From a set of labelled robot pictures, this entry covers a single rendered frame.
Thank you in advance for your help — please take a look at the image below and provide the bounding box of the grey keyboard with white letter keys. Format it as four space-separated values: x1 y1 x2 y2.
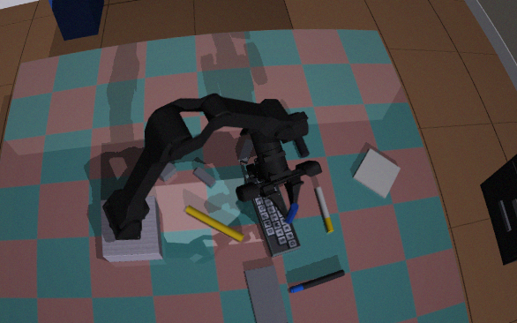
244 174 301 258

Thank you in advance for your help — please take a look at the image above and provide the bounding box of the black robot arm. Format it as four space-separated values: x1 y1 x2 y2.
102 94 309 240

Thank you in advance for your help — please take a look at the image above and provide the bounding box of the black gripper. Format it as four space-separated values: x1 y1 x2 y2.
236 146 322 219

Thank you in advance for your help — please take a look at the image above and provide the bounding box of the blue stylus with grey tip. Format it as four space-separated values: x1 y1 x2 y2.
285 202 298 225

